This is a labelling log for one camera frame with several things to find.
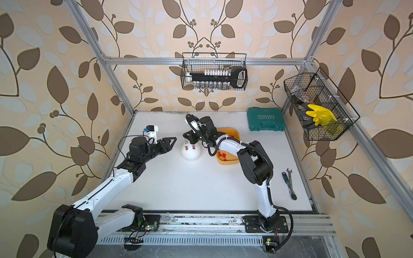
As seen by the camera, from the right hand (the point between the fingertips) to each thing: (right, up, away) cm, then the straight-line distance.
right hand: (184, 134), depth 91 cm
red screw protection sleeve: (+5, -7, -3) cm, 9 cm away
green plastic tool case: (+54, +10, +20) cm, 58 cm away
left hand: (-5, -1, -12) cm, 13 cm away
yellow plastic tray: (+24, -15, +5) cm, 28 cm away
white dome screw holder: (+4, -10, -2) cm, 11 cm away
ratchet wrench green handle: (+57, -31, -11) cm, 66 cm away
